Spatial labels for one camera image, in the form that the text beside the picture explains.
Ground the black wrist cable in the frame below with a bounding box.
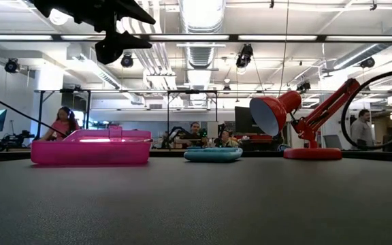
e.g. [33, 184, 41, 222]
[340, 67, 392, 151]
[0, 88, 68, 140]

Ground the black ceiling spotlight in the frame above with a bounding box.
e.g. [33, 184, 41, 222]
[4, 57, 20, 74]
[120, 52, 135, 68]
[235, 43, 254, 69]
[359, 56, 376, 69]

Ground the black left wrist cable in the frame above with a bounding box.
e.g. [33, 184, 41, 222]
[0, 88, 68, 140]

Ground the light blue calculator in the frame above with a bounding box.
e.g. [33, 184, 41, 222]
[183, 146, 244, 163]

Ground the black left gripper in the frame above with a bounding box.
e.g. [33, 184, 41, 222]
[29, 0, 156, 65]

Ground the person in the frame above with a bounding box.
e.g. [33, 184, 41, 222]
[39, 106, 81, 142]
[216, 129, 242, 148]
[175, 121, 209, 149]
[350, 108, 376, 148]

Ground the silver ventilation duct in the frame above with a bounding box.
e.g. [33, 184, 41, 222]
[178, 0, 227, 106]

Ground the black background monitor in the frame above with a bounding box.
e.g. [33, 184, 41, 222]
[234, 105, 265, 135]

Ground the red desk lamp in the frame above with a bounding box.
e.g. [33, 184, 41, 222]
[249, 78, 362, 161]

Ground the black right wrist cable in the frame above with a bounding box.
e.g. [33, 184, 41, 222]
[340, 67, 392, 151]

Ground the overhead light bar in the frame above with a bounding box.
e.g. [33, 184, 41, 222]
[0, 33, 392, 44]

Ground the pink plastic pencil case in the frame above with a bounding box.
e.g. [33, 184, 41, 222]
[30, 125, 153, 167]

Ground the black metal rack frame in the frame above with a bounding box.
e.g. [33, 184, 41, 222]
[34, 88, 219, 150]

